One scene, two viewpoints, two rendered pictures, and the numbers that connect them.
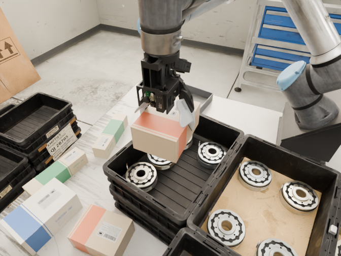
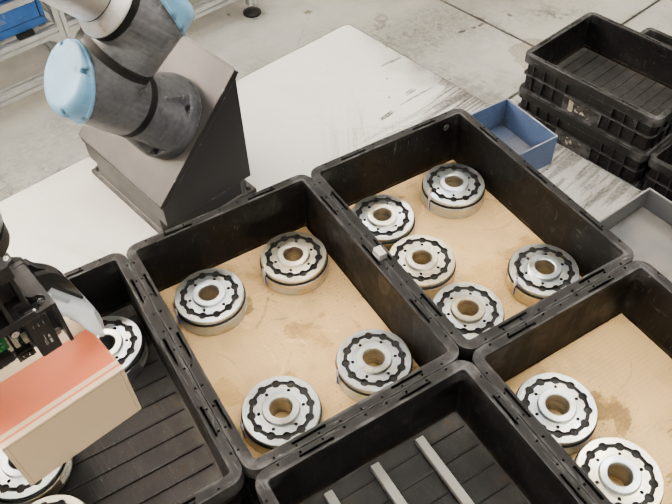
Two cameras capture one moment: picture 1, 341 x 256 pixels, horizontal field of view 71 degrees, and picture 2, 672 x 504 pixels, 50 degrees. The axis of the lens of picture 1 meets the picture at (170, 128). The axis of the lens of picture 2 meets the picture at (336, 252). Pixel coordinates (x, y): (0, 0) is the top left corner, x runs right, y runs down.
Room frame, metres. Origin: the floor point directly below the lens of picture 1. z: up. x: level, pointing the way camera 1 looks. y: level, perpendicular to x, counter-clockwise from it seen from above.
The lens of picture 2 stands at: (0.02, 0.24, 1.69)
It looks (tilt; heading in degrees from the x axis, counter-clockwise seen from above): 48 degrees down; 295
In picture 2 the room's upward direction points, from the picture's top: 2 degrees counter-clockwise
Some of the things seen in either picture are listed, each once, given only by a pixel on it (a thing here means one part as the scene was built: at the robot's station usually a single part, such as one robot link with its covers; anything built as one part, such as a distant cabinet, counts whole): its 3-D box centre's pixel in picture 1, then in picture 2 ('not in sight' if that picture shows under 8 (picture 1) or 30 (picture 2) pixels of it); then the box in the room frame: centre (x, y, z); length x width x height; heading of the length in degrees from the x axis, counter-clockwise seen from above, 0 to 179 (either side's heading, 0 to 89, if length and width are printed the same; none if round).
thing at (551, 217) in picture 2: not in sight; (458, 239); (0.17, -0.51, 0.87); 0.40 x 0.30 x 0.11; 145
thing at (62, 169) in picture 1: (58, 173); not in sight; (0.57, 0.44, 0.73); 0.24 x 0.06 x 0.06; 145
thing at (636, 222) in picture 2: not in sight; (643, 262); (-0.11, -0.71, 0.73); 0.27 x 0.20 x 0.05; 60
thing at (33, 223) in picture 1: (44, 214); not in sight; (0.39, 0.42, 0.75); 0.20 x 0.12 x 0.09; 146
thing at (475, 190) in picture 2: not in sight; (453, 184); (0.22, -0.64, 0.86); 0.10 x 0.10 x 0.01
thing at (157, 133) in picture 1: (167, 125); (37, 373); (0.46, 0.01, 1.08); 0.16 x 0.12 x 0.07; 155
